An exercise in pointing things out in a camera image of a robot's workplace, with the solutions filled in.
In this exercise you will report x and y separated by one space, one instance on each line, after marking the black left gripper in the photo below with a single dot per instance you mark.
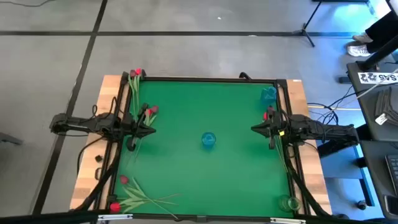
132 129

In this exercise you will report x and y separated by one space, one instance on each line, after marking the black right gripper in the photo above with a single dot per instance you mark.
276 127

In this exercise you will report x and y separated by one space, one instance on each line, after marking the blue hobnail glass vase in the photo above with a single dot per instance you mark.
269 95

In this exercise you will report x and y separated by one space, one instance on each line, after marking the blue medallion glass vase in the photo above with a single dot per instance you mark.
208 139

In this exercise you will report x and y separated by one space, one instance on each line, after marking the green stem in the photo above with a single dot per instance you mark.
115 207

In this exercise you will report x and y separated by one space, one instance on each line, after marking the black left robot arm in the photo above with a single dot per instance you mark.
81 124

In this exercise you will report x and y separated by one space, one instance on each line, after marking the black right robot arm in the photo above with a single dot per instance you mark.
326 130

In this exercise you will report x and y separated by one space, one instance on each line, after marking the clear green glass vase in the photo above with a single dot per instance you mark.
289 203

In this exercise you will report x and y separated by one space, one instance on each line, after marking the small black block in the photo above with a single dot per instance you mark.
99 158

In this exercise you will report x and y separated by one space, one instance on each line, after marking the black hook clamp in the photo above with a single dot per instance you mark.
245 75
143 74

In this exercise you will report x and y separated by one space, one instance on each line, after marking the black loop clamp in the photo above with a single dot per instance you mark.
98 173

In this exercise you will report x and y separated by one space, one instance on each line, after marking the black desk leg bar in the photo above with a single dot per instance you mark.
329 151

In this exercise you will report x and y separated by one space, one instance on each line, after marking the green table mat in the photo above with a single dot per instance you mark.
202 180

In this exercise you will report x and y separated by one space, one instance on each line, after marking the black tripod stand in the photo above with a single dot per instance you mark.
303 31

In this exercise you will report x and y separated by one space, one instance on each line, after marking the blue desk leg bar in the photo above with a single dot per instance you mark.
363 180

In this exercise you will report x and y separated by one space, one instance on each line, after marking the white tag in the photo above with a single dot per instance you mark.
381 119

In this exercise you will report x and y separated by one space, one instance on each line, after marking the black desk with keyboard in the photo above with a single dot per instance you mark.
376 174

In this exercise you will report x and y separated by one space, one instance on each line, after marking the person's shoe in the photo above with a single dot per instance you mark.
362 38
359 50

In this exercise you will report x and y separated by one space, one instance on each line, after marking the black caster wheel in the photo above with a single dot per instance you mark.
361 204

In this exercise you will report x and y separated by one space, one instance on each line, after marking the white printed sign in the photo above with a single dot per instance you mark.
377 77

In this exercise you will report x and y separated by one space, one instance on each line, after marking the black beam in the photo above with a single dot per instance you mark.
46 217

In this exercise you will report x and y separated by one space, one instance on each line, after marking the grey furniture foot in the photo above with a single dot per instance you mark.
9 139

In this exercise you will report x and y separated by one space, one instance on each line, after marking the black pole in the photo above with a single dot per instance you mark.
377 55

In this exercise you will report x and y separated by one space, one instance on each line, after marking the black keyboard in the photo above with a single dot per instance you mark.
393 171

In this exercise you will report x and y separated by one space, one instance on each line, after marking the black flat device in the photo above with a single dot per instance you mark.
391 204

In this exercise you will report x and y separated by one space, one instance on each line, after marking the person's leg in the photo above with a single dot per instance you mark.
384 29

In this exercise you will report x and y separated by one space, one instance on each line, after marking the black metal table frame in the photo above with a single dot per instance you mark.
202 79

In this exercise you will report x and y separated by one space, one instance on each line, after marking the silver bracket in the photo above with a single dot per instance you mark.
287 221
115 216

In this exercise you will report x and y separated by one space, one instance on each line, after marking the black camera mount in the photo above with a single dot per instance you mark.
201 218

